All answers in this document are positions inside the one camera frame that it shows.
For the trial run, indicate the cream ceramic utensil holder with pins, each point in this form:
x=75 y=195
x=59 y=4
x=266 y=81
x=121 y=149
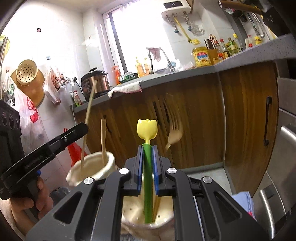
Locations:
x=132 y=219

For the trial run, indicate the person's left hand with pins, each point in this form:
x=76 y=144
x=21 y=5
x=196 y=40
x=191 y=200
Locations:
x=43 y=203

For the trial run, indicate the red plastic bag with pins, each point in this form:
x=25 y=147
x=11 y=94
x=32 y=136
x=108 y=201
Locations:
x=73 y=148

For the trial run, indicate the stainless steel oven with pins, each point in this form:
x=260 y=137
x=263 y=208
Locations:
x=274 y=200

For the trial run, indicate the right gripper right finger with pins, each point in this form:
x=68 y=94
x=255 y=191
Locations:
x=162 y=183

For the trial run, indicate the white plastic bag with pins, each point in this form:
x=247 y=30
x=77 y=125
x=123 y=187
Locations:
x=33 y=133

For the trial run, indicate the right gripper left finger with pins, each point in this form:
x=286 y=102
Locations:
x=133 y=186

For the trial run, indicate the chopstick in holder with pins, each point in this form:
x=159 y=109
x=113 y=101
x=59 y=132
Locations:
x=103 y=141

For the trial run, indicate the kitchen faucet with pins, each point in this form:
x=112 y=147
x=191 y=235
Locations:
x=159 y=61

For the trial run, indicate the gold metal fork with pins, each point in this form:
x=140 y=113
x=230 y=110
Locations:
x=176 y=126

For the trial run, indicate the wooden base cabinets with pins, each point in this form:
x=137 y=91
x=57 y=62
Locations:
x=229 y=117

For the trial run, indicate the black wok with lid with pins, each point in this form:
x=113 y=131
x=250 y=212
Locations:
x=271 y=18

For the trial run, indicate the white water heater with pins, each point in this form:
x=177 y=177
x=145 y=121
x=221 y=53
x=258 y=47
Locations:
x=175 y=7

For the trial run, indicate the bamboo chopstick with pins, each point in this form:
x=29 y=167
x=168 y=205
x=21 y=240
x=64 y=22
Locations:
x=88 y=111

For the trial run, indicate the white dish cloth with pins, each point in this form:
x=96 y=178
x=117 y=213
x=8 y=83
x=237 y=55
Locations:
x=126 y=89

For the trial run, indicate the yellow cooking oil jug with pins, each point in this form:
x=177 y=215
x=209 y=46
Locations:
x=201 y=57

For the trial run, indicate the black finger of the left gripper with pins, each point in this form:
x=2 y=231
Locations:
x=60 y=142

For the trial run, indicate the gold colander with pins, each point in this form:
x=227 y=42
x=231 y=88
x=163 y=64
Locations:
x=29 y=79

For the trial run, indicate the blue cartoon tablecloth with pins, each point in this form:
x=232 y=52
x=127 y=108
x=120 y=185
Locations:
x=244 y=199

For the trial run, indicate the copper electric pressure cooker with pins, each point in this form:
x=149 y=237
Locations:
x=95 y=78

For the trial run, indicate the green yellow tulip spoon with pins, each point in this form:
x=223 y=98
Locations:
x=147 y=130

